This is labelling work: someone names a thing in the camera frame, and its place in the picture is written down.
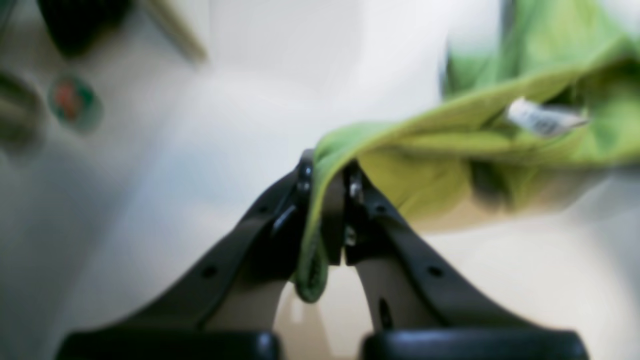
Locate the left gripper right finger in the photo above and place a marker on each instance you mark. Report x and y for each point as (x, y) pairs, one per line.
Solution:
(420, 306)

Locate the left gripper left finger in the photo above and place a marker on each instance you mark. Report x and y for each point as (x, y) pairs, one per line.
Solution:
(223, 307)

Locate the green t-shirt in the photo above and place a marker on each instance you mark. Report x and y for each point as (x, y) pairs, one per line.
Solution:
(560, 92)

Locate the green tape roll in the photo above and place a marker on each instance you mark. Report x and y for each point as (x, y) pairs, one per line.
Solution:
(74, 103)

